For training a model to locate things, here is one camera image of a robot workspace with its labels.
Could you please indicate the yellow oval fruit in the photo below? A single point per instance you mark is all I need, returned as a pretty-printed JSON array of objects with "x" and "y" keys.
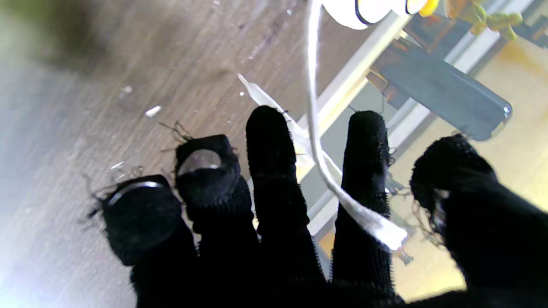
[{"x": 428, "y": 7}]

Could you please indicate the orange canvas sneaker with laces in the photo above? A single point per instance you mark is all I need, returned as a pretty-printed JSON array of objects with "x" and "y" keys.
[{"x": 368, "y": 10}]

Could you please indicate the dark low stand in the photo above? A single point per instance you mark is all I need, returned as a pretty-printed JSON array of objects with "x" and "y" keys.
[{"x": 421, "y": 36}]

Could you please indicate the yellow cactus ornament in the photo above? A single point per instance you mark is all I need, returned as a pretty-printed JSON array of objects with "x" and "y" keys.
[{"x": 483, "y": 15}]

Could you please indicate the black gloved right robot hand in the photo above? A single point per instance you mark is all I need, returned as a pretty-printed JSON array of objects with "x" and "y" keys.
[{"x": 278, "y": 239}]

